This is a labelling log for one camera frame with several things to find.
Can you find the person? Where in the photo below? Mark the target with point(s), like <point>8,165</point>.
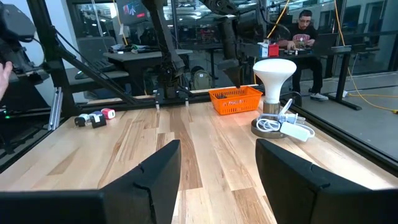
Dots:
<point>303,32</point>

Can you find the black keyboard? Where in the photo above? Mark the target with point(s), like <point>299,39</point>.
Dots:
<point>96,67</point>

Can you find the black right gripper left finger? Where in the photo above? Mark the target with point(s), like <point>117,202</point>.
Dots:
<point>146,193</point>

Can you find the black laptop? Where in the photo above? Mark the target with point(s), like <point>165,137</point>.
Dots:
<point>325,43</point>

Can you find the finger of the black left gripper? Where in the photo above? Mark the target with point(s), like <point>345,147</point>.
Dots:
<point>235,77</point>

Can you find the blue white carton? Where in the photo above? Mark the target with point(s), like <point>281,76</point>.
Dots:
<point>263,50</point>

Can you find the person's hand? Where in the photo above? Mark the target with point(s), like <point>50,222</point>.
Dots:
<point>4,77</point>

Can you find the white bulb lamp brass base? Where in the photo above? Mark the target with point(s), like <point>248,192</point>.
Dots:
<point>273,74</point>

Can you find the small red blue object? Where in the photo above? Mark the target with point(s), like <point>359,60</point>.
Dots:
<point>109,114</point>

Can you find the wall screen with red picture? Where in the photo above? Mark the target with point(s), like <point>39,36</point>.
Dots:
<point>132,11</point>

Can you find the blue white charger cube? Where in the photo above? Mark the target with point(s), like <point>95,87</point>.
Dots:
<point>95,113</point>

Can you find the silver metal bracket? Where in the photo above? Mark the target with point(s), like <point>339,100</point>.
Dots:
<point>56,109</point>

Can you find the black office desk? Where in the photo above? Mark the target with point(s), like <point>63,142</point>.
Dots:
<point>342,74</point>

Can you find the orange plastic basket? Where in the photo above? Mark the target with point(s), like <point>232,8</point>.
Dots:
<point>236,102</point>

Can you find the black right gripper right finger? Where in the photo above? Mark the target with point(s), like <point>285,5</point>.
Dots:
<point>295,193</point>

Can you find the grey backpack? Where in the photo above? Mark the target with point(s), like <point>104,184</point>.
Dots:
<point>201,79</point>

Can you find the red box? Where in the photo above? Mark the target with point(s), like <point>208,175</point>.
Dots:
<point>273,50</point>

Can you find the grey office desk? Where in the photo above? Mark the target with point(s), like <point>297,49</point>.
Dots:
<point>140,55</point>

